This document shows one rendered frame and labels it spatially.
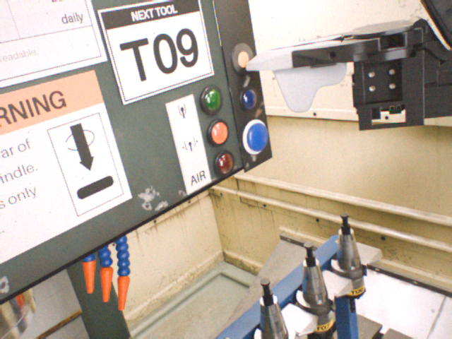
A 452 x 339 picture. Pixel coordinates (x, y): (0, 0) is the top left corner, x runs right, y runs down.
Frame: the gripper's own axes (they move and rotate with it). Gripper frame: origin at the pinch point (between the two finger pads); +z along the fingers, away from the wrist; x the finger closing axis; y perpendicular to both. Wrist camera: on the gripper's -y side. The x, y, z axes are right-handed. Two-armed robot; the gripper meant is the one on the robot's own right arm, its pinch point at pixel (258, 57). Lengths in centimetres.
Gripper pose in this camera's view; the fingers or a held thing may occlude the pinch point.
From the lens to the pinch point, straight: 40.8
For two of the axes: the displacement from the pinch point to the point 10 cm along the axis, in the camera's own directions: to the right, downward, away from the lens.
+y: 1.9, 9.2, 3.5
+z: -9.4, 0.6, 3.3
